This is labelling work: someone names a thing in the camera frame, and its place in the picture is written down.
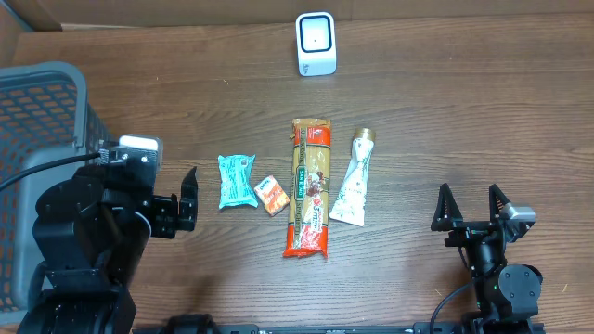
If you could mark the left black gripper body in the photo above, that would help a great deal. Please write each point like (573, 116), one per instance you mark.
(172, 214)

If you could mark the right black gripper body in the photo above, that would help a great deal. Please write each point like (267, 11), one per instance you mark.
(466, 235)

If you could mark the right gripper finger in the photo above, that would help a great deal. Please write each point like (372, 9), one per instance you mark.
(497, 201)
(447, 215)

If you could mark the teal snack packet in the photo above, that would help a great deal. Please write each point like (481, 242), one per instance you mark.
(236, 190)

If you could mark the orange snack packet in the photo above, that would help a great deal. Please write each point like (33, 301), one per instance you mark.
(272, 195)

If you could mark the white tube with gold cap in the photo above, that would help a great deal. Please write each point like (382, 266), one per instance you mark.
(349, 206)

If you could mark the spaghetti pasta packet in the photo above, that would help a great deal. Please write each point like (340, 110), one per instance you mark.
(308, 226)

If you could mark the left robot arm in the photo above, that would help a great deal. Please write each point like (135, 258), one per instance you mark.
(92, 230)

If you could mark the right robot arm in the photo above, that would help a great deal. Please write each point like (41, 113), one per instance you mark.
(506, 294)

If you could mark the grey plastic mesh basket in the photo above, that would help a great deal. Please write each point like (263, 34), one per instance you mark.
(45, 116)

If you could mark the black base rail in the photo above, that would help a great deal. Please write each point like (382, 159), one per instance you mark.
(205, 324)

